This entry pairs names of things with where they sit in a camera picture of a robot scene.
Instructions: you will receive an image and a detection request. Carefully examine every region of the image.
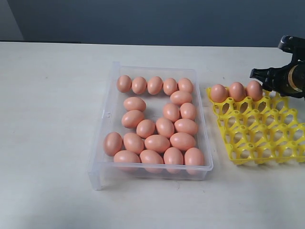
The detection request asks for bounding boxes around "brown egg third row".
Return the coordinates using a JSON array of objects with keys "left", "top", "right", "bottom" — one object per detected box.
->
[
  {"left": 180, "top": 103, "right": 196, "bottom": 121},
  {"left": 123, "top": 97, "right": 146, "bottom": 112},
  {"left": 163, "top": 103, "right": 180, "bottom": 123}
]

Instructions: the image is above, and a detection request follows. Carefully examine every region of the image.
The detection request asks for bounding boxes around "clear plastic egg box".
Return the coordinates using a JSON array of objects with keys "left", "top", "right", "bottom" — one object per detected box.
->
[{"left": 88, "top": 62, "right": 213, "bottom": 190}]

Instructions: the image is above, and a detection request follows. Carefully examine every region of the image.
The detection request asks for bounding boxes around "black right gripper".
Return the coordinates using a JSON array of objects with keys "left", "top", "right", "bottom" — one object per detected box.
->
[{"left": 250, "top": 62, "right": 305, "bottom": 98}]

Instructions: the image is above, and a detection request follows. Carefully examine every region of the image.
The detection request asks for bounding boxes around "brown egg second row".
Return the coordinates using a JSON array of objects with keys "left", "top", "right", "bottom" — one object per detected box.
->
[{"left": 170, "top": 90, "right": 193, "bottom": 105}]

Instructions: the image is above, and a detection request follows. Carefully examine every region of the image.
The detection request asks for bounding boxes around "brown egg packed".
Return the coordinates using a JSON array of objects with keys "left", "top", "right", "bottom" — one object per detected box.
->
[
  {"left": 228, "top": 82, "right": 246, "bottom": 102},
  {"left": 210, "top": 84, "right": 228, "bottom": 103},
  {"left": 246, "top": 81, "right": 263, "bottom": 101},
  {"left": 121, "top": 110, "right": 144, "bottom": 128}
]

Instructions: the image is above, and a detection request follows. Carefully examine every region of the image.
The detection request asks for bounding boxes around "brown egg fourth row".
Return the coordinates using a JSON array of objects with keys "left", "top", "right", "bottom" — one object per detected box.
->
[
  {"left": 136, "top": 119, "right": 155, "bottom": 139},
  {"left": 174, "top": 118, "right": 198, "bottom": 136},
  {"left": 156, "top": 117, "right": 175, "bottom": 138}
]

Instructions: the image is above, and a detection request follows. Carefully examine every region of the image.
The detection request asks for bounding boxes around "yellow plastic egg tray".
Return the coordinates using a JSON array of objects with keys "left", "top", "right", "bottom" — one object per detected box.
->
[{"left": 212, "top": 91, "right": 305, "bottom": 165}]

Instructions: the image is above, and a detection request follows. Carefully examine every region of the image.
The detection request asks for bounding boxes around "brown egg top row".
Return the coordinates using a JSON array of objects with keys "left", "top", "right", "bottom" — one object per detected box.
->
[
  {"left": 147, "top": 76, "right": 163, "bottom": 95},
  {"left": 163, "top": 78, "right": 178, "bottom": 96},
  {"left": 132, "top": 76, "right": 147, "bottom": 94},
  {"left": 178, "top": 78, "right": 193, "bottom": 94},
  {"left": 116, "top": 75, "right": 132, "bottom": 93}
]

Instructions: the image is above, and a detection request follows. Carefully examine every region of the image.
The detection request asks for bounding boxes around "brown egg fifth row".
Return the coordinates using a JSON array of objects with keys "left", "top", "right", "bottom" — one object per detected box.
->
[
  {"left": 123, "top": 133, "right": 144, "bottom": 155},
  {"left": 103, "top": 132, "right": 123, "bottom": 156},
  {"left": 144, "top": 135, "right": 171, "bottom": 154},
  {"left": 170, "top": 132, "right": 196, "bottom": 151}
]

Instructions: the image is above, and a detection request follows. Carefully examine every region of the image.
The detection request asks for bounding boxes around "brown egg front row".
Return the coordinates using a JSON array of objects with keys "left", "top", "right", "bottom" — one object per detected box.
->
[
  {"left": 113, "top": 150, "right": 141, "bottom": 172},
  {"left": 140, "top": 149, "right": 164, "bottom": 174},
  {"left": 184, "top": 147, "right": 204, "bottom": 177},
  {"left": 163, "top": 147, "right": 184, "bottom": 165}
]

